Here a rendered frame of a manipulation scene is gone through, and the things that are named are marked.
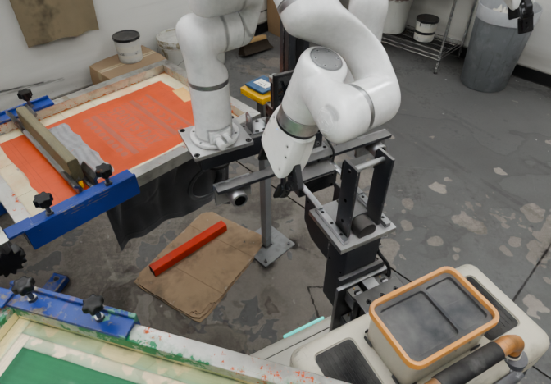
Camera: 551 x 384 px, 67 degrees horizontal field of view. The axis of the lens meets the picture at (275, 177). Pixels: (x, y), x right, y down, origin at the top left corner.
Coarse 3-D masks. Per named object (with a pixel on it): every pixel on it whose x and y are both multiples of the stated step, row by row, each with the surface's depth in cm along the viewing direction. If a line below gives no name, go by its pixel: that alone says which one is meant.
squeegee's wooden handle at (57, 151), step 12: (24, 108) 132; (24, 120) 129; (36, 120) 127; (36, 132) 124; (48, 132) 122; (48, 144) 119; (60, 144) 118; (60, 156) 115; (72, 156) 114; (72, 168) 114
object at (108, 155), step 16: (176, 112) 150; (192, 112) 150; (96, 144) 135; (160, 144) 135; (176, 144) 135; (112, 160) 129; (128, 160) 129; (144, 160) 129; (32, 176) 124; (48, 176) 124; (48, 192) 119; (64, 192) 119
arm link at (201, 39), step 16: (192, 16) 86; (224, 16) 88; (176, 32) 88; (192, 32) 85; (208, 32) 86; (224, 32) 88; (240, 32) 91; (192, 48) 87; (208, 48) 88; (224, 48) 91; (192, 64) 91; (208, 64) 90; (192, 80) 94; (208, 80) 93; (224, 80) 95
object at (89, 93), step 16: (160, 64) 171; (112, 80) 160; (128, 80) 163; (64, 96) 152; (80, 96) 152; (96, 96) 157; (48, 112) 147; (240, 112) 145; (256, 112) 143; (0, 128) 138; (16, 128) 142; (160, 160) 124; (176, 160) 126; (0, 176) 118; (144, 176) 120; (0, 192) 113; (16, 208) 109
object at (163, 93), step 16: (160, 80) 168; (128, 96) 158; (160, 96) 158; (176, 96) 158; (80, 112) 150; (96, 112) 150; (48, 128) 142; (80, 128) 142; (0, 144) 135; (16, 144) 135; (32, 144) 135; (16, 160) 129; (32, 160) 129
